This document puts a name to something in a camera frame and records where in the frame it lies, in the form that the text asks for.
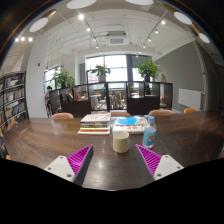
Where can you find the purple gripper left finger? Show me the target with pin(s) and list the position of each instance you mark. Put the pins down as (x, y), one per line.
(73, 167)

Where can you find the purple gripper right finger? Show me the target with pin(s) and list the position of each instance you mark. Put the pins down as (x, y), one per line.
(156, 166)

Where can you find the clear water bottle blue cap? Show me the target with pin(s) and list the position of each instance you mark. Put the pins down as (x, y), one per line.
(149, 134)

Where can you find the red round coaster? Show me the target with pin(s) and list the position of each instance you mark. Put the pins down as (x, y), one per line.
(142, 145)

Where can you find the stack of books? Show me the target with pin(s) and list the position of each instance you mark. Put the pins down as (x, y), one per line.
(98, 124)

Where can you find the magazine with blue cover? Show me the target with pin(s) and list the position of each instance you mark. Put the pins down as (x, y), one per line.
(133, 125)

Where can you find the cream ceramic cup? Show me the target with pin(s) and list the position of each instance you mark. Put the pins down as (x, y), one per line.
(121, 143)

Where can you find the orange chair far left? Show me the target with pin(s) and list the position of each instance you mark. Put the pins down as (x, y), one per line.
(62, 115)

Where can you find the orange chair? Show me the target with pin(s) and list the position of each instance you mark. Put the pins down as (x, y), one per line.
(120, 114)
(190, 110)
(62, 115)
(160, 112)
(7, 157)

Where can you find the orange chair centre right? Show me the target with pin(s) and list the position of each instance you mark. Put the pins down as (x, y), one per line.
(160, 112)

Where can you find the orange chair far right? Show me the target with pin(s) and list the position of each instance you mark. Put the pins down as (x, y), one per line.
(190, 110)

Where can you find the orange chair left side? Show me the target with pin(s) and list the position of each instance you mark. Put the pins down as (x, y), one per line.
(7, 157)

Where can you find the dark open shelf divider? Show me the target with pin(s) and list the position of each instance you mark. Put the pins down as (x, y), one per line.
(134, 97)

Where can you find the bookshelf with books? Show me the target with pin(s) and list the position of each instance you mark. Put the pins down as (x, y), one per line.
(13, 107)

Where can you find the left potted plant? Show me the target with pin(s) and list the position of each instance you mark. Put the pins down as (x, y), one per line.
(63, 78)

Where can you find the potted plant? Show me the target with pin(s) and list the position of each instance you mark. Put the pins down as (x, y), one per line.
(63, 78)
(148, 70)
(101, 72)

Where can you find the right potted plant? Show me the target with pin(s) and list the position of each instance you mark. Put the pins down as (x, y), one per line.
(148, 70)

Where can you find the middle potted plant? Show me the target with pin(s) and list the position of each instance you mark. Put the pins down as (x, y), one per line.
(101, 72)

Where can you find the ceiling air conditioner unit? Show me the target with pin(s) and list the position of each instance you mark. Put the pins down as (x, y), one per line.
(116, 38)

